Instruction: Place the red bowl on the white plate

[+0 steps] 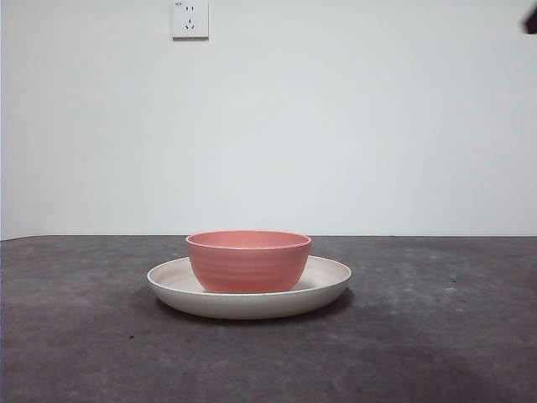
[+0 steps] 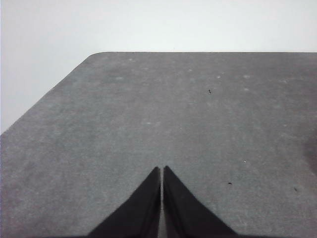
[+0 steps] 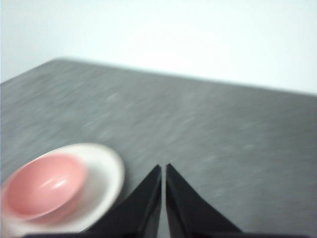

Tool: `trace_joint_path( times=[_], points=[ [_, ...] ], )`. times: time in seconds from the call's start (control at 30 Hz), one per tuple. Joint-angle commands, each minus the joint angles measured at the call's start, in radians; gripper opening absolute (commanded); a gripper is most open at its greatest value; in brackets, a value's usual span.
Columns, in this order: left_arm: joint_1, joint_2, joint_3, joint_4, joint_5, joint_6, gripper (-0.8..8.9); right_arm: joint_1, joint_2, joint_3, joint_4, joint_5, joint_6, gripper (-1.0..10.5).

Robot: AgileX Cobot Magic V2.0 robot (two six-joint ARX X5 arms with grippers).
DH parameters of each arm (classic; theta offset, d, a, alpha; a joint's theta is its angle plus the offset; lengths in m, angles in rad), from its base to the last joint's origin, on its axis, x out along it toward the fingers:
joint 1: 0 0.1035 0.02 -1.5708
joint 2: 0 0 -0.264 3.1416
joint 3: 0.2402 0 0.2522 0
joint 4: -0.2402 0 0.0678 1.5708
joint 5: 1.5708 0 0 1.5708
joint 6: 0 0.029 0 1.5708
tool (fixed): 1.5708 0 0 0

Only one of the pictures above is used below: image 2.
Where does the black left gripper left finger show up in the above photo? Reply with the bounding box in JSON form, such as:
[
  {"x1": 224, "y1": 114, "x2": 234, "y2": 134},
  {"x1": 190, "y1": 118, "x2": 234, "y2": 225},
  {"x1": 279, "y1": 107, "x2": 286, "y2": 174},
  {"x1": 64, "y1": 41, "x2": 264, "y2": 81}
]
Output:
[{"x1": 88, "y1": 166, "x2": 161, "y2": 236}]

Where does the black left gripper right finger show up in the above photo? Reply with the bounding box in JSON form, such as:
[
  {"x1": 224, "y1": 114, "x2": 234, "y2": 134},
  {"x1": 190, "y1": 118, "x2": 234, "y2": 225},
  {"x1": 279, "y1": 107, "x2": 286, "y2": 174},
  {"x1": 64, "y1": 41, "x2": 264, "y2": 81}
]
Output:
[{"x1": 163, "y1": 165, "x2": 236, "y2": 236}]

